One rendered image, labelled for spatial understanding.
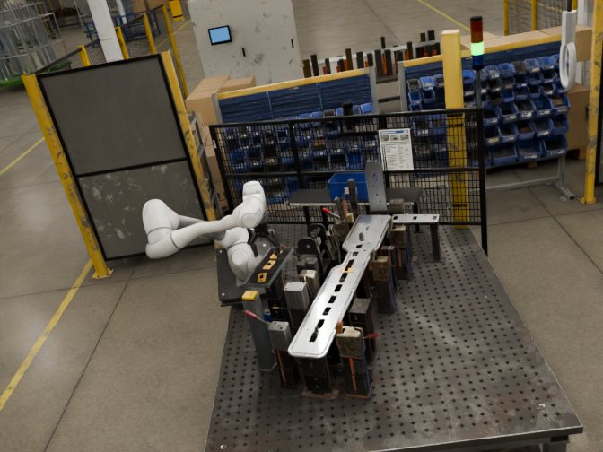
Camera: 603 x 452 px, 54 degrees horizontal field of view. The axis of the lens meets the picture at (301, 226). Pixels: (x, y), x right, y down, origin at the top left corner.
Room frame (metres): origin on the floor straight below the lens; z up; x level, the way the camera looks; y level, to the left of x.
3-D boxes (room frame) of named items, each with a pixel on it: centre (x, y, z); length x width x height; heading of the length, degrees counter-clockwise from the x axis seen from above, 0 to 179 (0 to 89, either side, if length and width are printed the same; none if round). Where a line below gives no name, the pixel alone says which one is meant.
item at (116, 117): (5.15, 1.41, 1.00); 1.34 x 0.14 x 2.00; 85
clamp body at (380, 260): (2.74, -0.38, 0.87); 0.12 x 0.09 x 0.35; 66
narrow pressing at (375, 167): (3.41, -0.51, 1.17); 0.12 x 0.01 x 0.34; 66
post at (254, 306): (2.45, 0.31, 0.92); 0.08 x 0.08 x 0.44; 66
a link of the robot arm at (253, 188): (2.68, 0.20, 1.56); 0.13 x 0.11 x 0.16; 173
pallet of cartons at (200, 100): (7.95, 0.67, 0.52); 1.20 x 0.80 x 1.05; 172
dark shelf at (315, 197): (3.66, -0.39, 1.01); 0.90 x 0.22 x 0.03; 66
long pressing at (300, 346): (2.73, -0.19, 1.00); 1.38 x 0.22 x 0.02; 156
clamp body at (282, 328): (2.28, 0.20, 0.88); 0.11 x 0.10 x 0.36; 66
